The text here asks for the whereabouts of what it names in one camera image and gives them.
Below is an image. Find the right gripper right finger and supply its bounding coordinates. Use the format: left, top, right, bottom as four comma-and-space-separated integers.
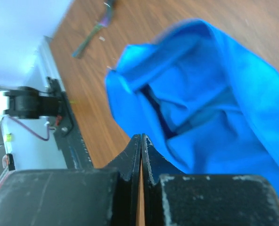
141, 135, 279, 226

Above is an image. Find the blue cloth napkin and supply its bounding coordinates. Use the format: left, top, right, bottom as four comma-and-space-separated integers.
105, 19, 279, 195

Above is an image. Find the iridescent metal fork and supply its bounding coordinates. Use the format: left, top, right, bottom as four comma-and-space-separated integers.
72, 0, 116, 59

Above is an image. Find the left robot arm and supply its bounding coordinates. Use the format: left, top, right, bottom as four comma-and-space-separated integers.
0, 78, 67, 170

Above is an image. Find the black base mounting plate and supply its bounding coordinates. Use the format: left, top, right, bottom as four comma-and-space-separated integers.
46, 77, 93, 169

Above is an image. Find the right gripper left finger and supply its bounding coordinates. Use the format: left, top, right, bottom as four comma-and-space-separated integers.
0, 135, 141, 226

